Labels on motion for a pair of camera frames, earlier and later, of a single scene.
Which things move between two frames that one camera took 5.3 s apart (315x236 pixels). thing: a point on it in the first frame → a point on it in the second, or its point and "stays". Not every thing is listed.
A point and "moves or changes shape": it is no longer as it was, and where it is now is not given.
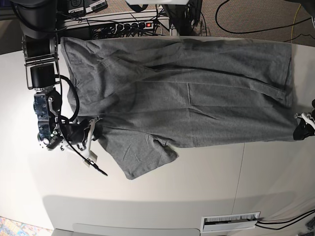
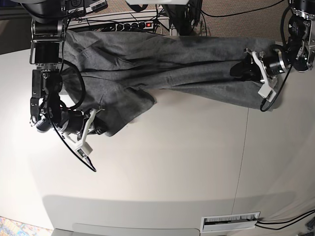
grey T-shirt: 147,94 moves or changes shape
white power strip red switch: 120,28 stays
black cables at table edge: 286,221 stays
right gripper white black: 304,130 → 270,63
